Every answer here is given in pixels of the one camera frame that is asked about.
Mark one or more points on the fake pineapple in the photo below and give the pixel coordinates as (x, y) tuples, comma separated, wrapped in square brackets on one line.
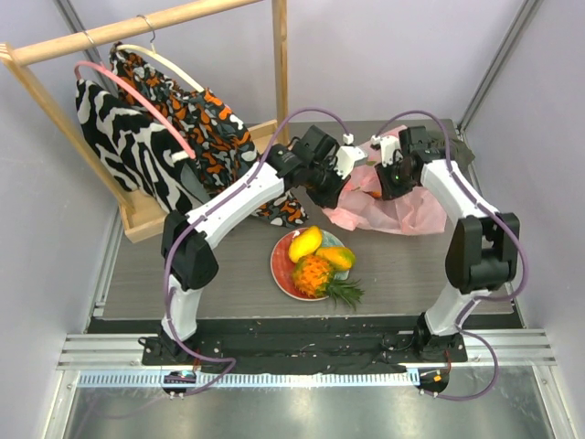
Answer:
[(316, 278)]

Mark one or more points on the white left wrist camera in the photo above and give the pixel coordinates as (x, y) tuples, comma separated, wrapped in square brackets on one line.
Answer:
[(348, 156)]

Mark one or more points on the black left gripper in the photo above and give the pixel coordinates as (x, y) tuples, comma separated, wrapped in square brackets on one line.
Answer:
[(331, 198)]

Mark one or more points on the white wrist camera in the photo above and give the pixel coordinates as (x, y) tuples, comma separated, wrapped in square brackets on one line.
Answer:
[(348, 156), (388, 146)]

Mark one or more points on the fake orange mango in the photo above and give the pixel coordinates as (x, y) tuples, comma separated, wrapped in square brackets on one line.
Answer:
[(340, 257)]

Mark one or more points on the orange black patterned garment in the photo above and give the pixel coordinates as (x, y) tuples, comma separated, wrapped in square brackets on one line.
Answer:
[(224, 148)]

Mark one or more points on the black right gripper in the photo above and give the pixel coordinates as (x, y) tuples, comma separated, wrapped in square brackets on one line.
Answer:
[(389, 186)]

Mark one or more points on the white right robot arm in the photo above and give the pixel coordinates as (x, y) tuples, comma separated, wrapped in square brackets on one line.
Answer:
[(482, 255)]

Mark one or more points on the cream plastic hanger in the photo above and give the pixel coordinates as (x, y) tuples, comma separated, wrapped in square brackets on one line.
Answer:
[(149, 53)]

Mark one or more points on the wooden clothes rack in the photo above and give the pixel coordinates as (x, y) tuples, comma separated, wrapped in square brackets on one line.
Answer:
[(141, 216)]

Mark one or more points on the white perforated cable tray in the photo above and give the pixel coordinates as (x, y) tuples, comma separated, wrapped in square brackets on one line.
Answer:
[(172, 379)]

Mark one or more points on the pink plastic bag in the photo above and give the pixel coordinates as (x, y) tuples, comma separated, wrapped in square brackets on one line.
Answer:
[(360, 205)]

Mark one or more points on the black white zebra garment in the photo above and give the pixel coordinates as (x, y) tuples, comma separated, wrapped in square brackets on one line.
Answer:
[(136, 150)]

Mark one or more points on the red and teal plate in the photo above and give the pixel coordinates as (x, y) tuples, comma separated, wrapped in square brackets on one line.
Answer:
[(282, 266)]

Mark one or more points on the pink plastic hanger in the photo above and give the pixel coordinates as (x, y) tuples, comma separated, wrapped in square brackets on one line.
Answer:
[(188, 151)]

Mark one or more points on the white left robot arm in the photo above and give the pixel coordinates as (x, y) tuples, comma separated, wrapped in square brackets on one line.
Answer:
[(316, 161)]

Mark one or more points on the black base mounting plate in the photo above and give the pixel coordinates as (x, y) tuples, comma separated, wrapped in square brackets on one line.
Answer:
[(300, 346)]

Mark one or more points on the fake yellow mango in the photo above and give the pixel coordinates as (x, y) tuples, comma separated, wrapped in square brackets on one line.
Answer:
[(305, 243)]

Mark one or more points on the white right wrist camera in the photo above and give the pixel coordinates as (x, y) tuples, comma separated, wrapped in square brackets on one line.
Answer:
[(388, 146)]

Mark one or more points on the olive green cloth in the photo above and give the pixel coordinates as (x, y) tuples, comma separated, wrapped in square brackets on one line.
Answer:
[(461, 153)]

